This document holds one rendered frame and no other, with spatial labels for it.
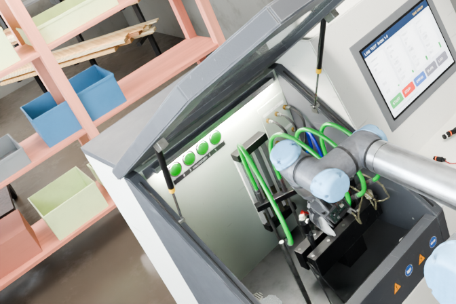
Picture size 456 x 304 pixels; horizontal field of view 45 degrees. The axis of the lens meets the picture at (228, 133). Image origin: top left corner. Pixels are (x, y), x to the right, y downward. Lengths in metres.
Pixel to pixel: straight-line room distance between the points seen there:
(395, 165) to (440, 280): 0.29
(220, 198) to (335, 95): 0.53
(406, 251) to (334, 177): 0.68
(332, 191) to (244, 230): 0.88
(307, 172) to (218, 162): 0.70
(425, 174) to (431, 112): 1.07
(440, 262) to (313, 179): 0.36
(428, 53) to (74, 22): 2.38
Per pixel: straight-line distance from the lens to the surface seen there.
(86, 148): 1.95
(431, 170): 1.16
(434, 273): 1.01
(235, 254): 2.06
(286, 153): 1.27
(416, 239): 1.86
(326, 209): 1.40
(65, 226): 4.08
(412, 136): 2.14
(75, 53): 7.14
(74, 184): 4.44
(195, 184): 1.86
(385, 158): 1.22
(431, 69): 2.23
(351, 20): 1.98
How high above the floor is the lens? 2.24
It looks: 28 degrees down
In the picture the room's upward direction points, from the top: 25 degrees counter-clockwise
